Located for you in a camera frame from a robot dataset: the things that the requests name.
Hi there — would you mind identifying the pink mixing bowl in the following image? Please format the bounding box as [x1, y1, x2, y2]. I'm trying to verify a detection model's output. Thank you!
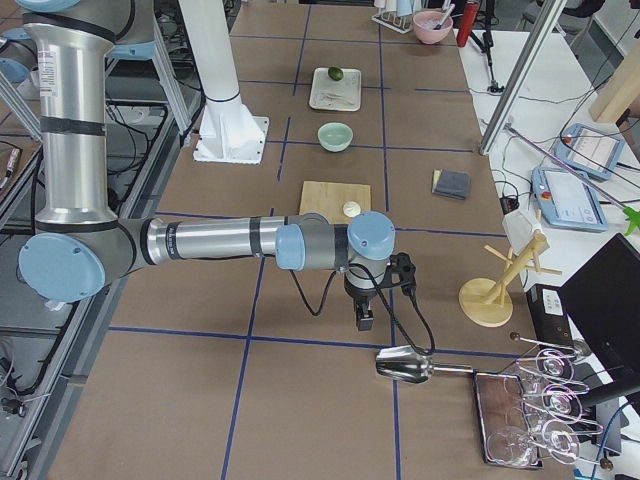
[412, 10, 453, 45]

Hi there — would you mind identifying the bamboo cutting board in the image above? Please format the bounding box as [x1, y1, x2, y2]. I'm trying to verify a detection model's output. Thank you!
[299, 181, 371, 224]

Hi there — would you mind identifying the black computer box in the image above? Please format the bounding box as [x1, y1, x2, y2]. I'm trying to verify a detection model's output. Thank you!
[526, 234, 639, 370]

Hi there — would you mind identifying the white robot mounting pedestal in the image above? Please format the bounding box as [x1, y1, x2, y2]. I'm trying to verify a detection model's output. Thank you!
[179, 0, 269, 165]

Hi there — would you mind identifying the aluminium frame post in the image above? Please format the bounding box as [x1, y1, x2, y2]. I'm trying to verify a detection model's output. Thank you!
[479, 0, 567, 156]

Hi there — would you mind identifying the green avocado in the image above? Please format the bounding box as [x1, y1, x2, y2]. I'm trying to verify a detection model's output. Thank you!
[327, 66, 344, 81]

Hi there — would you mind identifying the upper teach pendant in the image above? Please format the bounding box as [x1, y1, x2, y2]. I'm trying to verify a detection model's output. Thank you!
[554, 123, 626, 181]

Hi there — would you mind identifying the white dish rack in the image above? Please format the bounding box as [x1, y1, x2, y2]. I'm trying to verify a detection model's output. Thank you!
[371, 0, 415, 34]

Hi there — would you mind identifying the grey cleaning cloth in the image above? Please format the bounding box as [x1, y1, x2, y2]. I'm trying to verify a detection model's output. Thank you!
[434, 169, 471, 200]

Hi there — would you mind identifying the teach pendant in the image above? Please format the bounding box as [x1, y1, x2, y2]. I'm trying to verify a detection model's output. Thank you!
[554, 123, 626, 181]
[531, 167, 608, 233]

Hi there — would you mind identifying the lower teach pendant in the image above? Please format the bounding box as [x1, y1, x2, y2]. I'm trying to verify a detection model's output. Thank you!
[531, 167, 608, 233]

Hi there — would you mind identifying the wine glass rack tray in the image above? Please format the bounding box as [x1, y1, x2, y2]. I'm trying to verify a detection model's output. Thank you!
[473, 332, 604, 470]

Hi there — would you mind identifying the metal scoop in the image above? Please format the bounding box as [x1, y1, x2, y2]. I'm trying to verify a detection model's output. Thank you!
[375, 346, 474, 384]

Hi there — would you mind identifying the yellow sponge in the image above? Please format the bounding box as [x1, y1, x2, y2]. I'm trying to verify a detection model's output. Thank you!
[431, 169, 442, 193]

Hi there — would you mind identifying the wooden cup tree stand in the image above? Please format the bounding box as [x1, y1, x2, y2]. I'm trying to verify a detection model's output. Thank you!
[458, 229, 562, 328]

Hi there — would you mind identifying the light green ceramic bowl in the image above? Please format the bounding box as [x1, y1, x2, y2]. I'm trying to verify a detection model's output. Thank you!
[317, 122, 353, 153]

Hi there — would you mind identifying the white bear tray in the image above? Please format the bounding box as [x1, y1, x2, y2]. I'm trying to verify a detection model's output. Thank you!
[308, 67, 362, 112]

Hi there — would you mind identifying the red bottle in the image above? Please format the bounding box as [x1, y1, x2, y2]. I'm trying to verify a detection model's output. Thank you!
[456, 0, 480, 48]

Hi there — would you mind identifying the white steamed bun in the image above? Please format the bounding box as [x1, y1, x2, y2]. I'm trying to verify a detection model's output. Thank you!
[342, 201, 362, 218]

